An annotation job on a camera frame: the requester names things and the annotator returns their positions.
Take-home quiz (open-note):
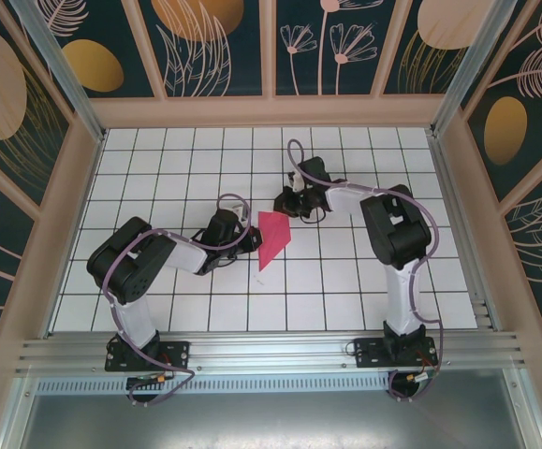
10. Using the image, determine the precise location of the pink square paper sheet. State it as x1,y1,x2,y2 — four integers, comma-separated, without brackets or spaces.
256,210,294,273

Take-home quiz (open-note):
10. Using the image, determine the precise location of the grey sheet metal tray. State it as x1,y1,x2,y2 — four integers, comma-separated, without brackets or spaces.
0,373,542,449

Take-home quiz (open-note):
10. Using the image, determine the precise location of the small black controller board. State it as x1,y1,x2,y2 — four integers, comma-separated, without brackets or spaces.
125,372,158,387

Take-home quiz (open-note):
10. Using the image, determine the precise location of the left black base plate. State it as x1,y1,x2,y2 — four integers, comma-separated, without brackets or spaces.
105,340,192,373

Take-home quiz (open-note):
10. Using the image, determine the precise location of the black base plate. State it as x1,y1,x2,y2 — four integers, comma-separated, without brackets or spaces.
353,336,439,369
105,340,192,373

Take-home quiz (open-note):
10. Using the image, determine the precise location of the aluminium side rail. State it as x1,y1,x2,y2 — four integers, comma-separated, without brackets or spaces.
427,130,504,332

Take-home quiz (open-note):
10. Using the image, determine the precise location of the long aluminium mounting rail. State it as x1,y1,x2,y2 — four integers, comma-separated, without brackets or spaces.
15,329,528,376

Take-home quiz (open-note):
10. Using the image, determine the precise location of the slotted grey cable duct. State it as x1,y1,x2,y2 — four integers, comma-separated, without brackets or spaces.
36,376,393,395

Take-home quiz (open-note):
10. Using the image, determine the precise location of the right aluminium frame post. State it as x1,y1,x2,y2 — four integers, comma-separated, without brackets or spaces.
429,0,520,138

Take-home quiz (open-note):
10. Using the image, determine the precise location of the aluminium frame post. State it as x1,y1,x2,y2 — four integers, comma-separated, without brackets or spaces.
429,0,520,138
8,0,109,144

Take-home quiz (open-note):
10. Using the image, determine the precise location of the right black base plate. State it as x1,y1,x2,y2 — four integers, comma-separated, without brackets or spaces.
353,336,439,369

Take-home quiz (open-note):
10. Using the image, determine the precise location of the left aluminium frame post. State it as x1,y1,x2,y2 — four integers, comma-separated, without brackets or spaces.
8,0,109,144

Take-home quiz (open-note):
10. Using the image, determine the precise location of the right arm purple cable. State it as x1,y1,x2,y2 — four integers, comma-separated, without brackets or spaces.
286,138,444,404

